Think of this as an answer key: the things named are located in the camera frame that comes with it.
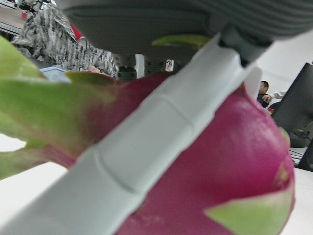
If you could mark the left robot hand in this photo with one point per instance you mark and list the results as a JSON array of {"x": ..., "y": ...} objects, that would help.
[{"x": 151, "y": 132}]

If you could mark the pink dragon fruit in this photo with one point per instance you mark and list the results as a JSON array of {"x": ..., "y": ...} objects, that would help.
[{"x": 232, "y": 147}]

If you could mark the man in dark jacket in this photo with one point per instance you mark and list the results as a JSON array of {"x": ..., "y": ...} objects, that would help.
[{"x": 263, "y": 88}]

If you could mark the person in patterned shirt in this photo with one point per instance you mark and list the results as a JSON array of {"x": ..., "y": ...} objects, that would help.
[{"x": 49, "y": 36}]

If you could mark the black monitor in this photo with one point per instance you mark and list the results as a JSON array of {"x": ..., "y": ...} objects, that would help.
[{"x": 298, "y": 102}]

